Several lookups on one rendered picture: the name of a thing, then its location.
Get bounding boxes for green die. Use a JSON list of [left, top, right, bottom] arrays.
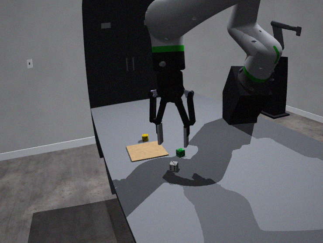
[[176, 148, 185, 157]]

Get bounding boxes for yellow die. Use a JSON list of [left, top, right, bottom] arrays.
[[142, 134, 148, 142]]

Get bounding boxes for white die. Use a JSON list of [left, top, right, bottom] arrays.
[[169, 161, 179, 171]]

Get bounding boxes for tan square mat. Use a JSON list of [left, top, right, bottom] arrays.
[[126, 141, 168, 162]]

